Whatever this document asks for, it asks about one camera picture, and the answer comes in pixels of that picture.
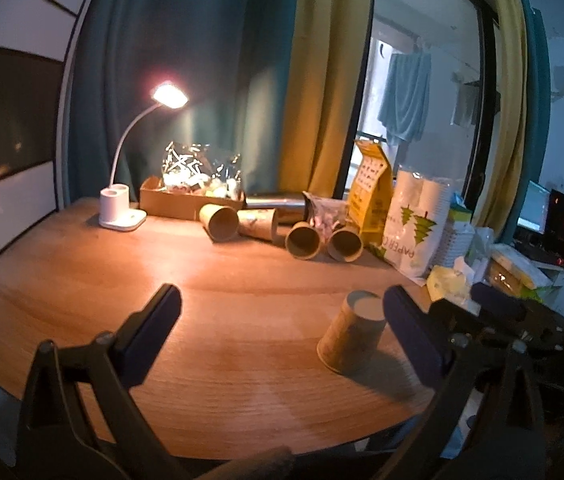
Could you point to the metal cylinder bottle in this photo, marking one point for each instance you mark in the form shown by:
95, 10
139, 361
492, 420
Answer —
277, 206

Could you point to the white paper cup package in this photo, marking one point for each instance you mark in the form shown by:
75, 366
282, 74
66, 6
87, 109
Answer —
414, 220

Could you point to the teal curtain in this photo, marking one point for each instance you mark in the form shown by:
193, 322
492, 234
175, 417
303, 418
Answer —
536, 95
177, 60

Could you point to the yellow paper bag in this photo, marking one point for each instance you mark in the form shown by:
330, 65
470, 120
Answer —
369, 195

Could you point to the yellow curtain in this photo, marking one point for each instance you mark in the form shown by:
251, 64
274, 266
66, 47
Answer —
324, 75
509, 110

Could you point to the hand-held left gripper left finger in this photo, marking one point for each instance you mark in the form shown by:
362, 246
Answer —
154, 327

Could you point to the computer monitor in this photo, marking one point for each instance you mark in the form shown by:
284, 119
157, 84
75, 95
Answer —
532, 207

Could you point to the clear plastic bag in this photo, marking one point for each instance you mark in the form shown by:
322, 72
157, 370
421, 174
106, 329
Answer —
192, 170

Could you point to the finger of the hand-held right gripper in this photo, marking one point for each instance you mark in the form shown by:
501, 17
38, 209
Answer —
499, 301

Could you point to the yellow wrapped packet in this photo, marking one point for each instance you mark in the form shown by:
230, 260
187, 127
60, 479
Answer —
516, 270

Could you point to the small crinkled plastic bag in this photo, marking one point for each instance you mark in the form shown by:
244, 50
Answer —
326, 212

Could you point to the green tissue box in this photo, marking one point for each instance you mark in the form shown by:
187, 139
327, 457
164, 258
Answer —
460, 215

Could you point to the cardboard box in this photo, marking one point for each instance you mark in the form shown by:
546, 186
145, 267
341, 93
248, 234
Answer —
172, 204

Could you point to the hanging light blue cloth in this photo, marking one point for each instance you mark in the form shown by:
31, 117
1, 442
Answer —
405, 92

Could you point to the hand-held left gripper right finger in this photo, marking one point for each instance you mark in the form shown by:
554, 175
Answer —
411, 337

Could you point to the brown paper cup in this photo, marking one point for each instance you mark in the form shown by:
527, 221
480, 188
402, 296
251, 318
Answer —
303, 241
221, 221
258, 222
350, 334
344, 245

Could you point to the crumpled yellow paper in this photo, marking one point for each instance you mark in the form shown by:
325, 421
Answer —
446, 282

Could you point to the white desk lamp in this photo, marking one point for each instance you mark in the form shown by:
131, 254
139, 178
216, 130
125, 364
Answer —
118, 202

